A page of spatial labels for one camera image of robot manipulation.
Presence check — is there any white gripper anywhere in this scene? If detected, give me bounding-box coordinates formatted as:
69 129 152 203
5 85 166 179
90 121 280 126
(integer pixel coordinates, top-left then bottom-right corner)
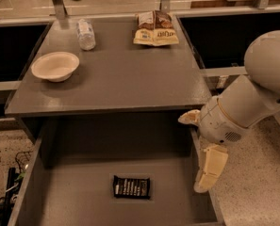
178 96 249 193

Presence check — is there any black rxbar chocolate bar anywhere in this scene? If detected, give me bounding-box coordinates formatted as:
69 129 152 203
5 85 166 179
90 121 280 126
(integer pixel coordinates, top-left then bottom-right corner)
112 175 150 200

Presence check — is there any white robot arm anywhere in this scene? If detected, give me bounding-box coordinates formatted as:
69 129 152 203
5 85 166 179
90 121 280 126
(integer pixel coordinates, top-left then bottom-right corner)
178 30 280 193

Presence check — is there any grey counter cabinet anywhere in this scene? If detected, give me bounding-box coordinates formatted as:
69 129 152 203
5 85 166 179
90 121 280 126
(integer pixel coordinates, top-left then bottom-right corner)
6 16 210 119

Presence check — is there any open grey top drawer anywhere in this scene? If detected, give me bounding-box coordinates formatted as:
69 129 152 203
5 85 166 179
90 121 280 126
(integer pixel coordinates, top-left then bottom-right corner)
8 112 225 226

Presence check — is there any brown yellow snack bag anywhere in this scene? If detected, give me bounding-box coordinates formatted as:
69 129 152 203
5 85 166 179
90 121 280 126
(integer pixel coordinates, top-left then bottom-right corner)
133 10 179 46

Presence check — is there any white paper bowl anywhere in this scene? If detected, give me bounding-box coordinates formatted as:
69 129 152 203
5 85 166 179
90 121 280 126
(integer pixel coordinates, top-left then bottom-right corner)
31 52 79 82

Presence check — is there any grey metal post left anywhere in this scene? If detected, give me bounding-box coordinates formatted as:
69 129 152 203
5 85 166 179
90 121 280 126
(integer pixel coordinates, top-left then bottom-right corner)
52 0 67 20

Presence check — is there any black cables and equipment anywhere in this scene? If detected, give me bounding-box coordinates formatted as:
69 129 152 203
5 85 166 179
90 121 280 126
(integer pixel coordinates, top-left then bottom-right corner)
0 150 32 226

